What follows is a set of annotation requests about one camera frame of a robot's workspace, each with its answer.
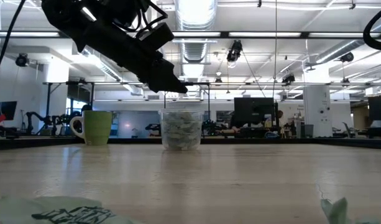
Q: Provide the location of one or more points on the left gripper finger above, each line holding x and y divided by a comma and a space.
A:
160, 77

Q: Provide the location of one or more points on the green white stevia packet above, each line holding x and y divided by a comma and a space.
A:
53, 207
336, 213

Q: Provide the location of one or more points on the background black robot arm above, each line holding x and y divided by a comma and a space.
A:
153, 128
31, 119
210, 127
61, 119

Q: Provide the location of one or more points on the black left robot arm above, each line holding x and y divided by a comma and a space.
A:
69, 15

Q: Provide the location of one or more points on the clear plastic cup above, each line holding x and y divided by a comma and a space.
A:
165, 113

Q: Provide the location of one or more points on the long ceiling light strip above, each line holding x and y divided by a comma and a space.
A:
339, 34
261, 34
196, 34
25, 34

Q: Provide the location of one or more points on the plain white pillar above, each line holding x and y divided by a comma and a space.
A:
56, 93

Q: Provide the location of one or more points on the black computer monitor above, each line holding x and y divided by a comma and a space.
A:
379, 109
254, 112

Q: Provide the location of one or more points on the person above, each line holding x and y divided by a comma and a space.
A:
280, 114

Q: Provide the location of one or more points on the silver ventilation duct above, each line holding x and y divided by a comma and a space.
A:
194, 18

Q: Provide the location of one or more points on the black ceiling camera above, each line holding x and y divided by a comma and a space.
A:
21, 60
235, 49
288, 79
347, 57

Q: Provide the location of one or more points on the black metal rig frame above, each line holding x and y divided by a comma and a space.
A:
48, 105

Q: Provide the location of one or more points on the black aluminium table frame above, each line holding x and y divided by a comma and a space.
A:
271, 141

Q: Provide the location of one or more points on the dark blue wall screen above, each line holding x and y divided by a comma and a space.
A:
5, 109

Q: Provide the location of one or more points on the white pillar with wall boxes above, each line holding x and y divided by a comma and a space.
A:
317, 105

